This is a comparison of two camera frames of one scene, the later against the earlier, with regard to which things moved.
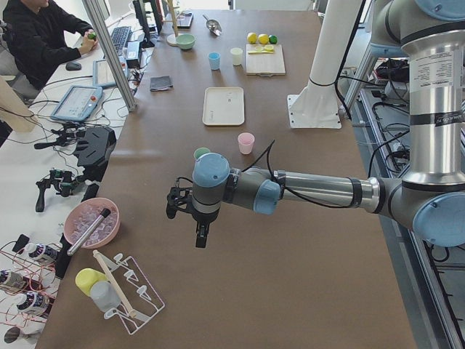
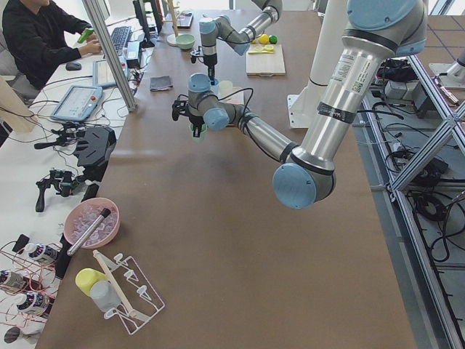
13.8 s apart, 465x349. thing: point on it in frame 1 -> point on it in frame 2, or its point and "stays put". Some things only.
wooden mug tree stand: [171, 39] stays put
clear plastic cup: [104, 296] stays put
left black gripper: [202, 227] -> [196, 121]
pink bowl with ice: [83, 214] stays put
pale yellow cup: [237, 56] -> [226, 87]
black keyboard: [119, 36] stays put
